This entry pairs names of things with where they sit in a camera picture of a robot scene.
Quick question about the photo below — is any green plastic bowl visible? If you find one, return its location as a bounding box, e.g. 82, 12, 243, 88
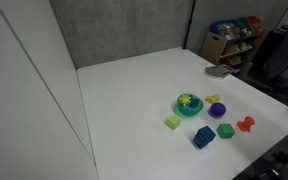
176, 93, 204, 118

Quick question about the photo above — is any black vertical partition post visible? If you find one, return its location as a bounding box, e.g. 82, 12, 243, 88
182, 0, 197, 50

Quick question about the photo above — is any orange rubber animal toy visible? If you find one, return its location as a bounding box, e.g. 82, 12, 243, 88
236, 115, 256, 133

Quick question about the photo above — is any red toy bin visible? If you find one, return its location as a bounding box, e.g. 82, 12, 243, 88
247, 15, 266, 34

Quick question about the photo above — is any yellow rubber animal toy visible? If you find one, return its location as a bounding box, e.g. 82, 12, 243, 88
204, 94, 222, 104

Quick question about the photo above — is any green toy bin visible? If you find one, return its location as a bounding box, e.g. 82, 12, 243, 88
236, 17, 256, 37

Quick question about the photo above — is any dark office chair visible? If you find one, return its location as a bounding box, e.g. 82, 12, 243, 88
250, 14, 288, 92

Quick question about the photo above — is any grey metal mounting plate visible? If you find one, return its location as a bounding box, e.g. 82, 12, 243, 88
204, 64, 234, 81

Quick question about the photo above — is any wooden toy storage shelf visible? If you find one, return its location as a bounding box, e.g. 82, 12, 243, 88
200, 15, 271, 69

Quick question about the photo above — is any lime green soft cube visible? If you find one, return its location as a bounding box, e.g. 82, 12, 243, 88
165, 113, 182, 131

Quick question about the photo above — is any yellow spiky toy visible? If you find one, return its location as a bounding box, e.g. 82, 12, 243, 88
178, 94, 192, 107

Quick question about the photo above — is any black equipment frame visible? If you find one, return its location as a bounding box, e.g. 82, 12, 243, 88
233, 123, 288, 180

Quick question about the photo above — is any blue soft cube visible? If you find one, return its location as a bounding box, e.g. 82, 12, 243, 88
192, 125, 217, 150

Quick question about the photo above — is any purple round block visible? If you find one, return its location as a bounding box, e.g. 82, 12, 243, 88
209, 102, 227, 119

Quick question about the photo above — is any teal rubber toy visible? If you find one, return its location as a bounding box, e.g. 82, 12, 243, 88
183, 95, 201, 113

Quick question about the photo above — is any blue toy bin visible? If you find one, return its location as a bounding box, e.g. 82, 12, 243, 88
209, 20, 244, 42

